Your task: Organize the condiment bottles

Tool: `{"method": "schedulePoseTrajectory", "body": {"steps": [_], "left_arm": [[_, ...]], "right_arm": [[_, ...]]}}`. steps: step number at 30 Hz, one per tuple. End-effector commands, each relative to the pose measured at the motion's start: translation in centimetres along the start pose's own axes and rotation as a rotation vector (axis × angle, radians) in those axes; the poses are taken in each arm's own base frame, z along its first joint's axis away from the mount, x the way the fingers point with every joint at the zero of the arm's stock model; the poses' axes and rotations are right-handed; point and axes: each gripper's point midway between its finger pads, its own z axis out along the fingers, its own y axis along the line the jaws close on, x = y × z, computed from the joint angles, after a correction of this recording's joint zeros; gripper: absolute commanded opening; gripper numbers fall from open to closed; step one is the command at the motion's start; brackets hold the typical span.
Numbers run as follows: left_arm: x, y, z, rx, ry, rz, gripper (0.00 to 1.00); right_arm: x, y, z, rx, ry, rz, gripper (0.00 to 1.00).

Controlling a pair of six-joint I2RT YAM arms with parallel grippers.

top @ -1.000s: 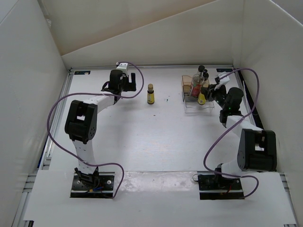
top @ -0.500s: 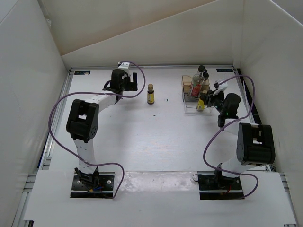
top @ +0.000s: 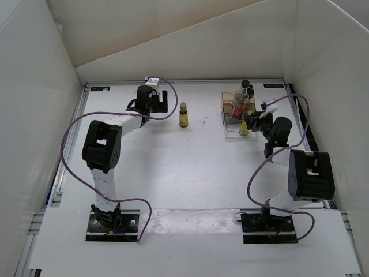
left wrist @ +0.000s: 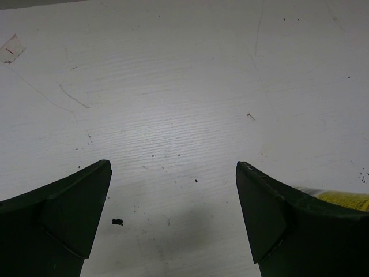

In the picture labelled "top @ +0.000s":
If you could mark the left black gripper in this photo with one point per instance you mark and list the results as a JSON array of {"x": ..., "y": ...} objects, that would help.
[{"x": 162, "y": 107}]

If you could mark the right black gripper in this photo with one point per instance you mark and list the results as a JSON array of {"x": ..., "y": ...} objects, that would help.
[{"x": 249, "y": 119}]

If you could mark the small yellow-label bottle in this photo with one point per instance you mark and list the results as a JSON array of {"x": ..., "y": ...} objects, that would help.
[
  {"x": 183, "y": 115},
  {"x": 242, "y": 130}
]

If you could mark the tall clear chili bottle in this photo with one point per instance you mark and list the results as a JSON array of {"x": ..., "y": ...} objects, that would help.
[{"x": 239, "y": 100}]

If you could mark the white powder jar black cap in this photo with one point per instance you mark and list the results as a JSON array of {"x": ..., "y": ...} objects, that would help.
[{"x": 250, "y": 92}]

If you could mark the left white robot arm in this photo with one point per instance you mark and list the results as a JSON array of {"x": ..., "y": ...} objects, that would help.
[{"x": 102, "y": 146}]

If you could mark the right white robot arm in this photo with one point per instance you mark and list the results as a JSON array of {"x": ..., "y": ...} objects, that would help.
[{"x": 310, "y": 176}]

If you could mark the tiered clear condiment rack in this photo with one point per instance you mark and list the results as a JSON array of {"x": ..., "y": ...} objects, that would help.
[{"x": 232, "y": 126}]

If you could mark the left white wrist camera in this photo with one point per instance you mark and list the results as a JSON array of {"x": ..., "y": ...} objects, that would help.
[{"x": 152, "y": 82}]

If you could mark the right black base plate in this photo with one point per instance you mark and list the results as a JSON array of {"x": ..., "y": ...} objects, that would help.
[{"x": 264, "y": 228}]

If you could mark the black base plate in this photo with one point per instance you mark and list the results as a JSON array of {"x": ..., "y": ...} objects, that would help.
[
  {"x": 264, "y": 228},
  {"x": 125, "y": 228}
]

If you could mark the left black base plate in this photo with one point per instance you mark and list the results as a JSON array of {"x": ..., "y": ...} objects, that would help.
[{"x": 125, "y": 228}]

